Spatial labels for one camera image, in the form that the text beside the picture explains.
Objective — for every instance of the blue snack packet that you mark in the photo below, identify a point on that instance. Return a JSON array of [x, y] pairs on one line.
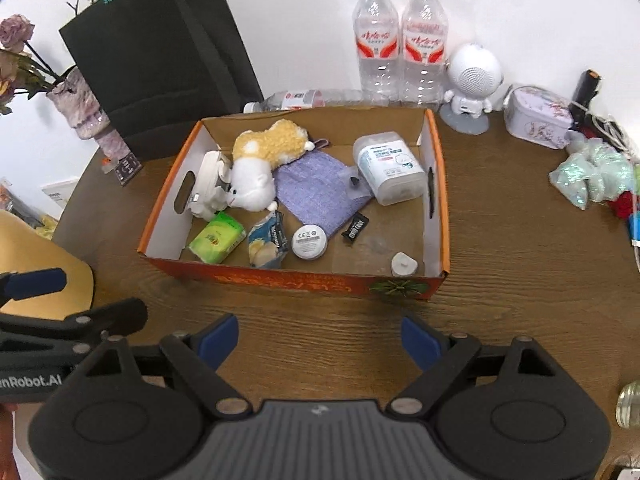
[[267, 245]]

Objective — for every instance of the yellow and white plush toy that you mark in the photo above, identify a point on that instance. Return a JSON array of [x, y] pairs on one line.
[[260, 165]]

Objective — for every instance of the white round disc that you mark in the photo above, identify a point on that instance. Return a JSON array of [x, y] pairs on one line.
[[309, 242]]

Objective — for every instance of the floral tin box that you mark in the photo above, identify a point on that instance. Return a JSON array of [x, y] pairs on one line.
[[537, 115]]

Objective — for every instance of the white wipes canister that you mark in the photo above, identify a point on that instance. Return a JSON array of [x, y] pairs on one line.
[[390, 165]]

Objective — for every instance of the glass jar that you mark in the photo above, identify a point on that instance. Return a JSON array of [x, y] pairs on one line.
[[630, 405]]

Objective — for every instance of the mottled purple vase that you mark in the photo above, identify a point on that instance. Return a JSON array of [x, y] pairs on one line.
[[85, 110]]

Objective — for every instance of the black paper bag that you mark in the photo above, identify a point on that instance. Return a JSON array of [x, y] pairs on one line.
[[165, 55]]

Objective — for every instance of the iridescent green bag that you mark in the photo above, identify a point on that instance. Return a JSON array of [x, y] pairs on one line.
[[592, 172]]

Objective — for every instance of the green tissue pack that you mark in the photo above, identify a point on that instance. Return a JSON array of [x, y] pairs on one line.
[[217, 240]]

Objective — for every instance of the black cylindrical device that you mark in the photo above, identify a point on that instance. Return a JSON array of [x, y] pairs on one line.
[[585, 92]]

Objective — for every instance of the dried pink flowers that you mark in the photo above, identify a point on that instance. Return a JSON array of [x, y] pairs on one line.
[[15, 60]]

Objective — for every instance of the small clear plastic sachet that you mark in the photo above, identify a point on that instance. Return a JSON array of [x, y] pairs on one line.
[[357, 187]]

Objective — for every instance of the small dark sign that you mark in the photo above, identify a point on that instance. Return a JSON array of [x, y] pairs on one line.
[[124, 169]]

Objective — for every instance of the purple knitted cloth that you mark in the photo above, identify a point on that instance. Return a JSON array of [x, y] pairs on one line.
[[315, 190]]

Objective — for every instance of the red cardboard box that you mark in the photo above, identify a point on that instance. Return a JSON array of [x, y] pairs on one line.
[[300, 280]]

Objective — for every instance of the yellow thermos jug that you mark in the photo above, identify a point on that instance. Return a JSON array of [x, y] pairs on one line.
[[45, 260]]

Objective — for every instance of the clear water bottle red label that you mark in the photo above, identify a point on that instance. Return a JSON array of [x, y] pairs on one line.
[[424, 40], [375, 35]]

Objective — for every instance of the small black sachet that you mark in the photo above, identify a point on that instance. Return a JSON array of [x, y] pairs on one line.
[[355, 227]]

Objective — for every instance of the white paper box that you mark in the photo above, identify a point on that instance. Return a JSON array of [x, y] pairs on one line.
[[60, 190]]

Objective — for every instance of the white plastic package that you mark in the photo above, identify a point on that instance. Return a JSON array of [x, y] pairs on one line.
[[210, 185]]

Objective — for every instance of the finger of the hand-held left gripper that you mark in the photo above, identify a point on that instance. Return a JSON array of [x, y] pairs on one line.
[[35, 284], [100, 317]]

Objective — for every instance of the small white tealight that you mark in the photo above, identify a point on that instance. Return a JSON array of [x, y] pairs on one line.
[[404, 265]]

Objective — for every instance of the white robot speaker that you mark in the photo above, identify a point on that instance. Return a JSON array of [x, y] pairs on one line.
[[472, 85]]

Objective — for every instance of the empty clear plastic bottle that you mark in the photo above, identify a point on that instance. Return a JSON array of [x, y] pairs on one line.
[[320, 99]]

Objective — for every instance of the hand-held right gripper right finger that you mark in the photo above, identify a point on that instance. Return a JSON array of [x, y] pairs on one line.
[[420, 342]]

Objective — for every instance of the red fuzzy ornament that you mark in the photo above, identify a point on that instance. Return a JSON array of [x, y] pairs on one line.
[[622, 204]]

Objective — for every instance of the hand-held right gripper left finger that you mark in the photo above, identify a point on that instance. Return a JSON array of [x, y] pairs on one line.
[[220, 335]]

